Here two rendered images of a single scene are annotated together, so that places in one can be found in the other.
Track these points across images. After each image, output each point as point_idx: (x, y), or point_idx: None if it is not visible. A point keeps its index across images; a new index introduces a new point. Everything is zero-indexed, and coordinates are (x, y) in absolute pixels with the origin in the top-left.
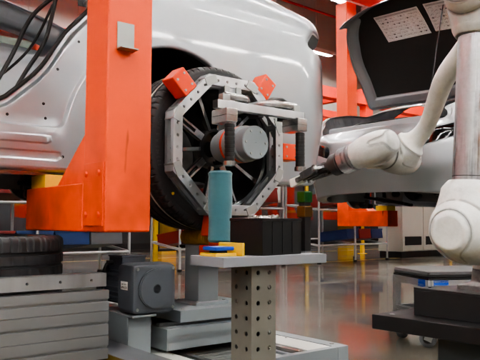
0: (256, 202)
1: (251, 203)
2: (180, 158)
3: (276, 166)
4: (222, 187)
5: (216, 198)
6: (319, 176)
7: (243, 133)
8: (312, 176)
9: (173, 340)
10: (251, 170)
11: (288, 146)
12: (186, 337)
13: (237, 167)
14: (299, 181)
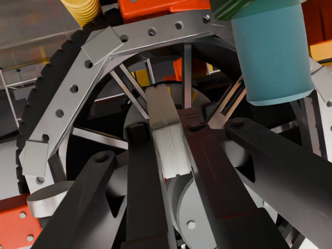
0: (91, 67)
1: (105, 62)
2: (324, 105)
3: (52, 178)
4: (302, 47)
5: (302, 13)
6: (128, 205)
7: (275, 222)
8: (239, 178)
9: None
10: (72, 152)
11: (24, 239)
12: None
13: (126, 143)
14: (186, 119)
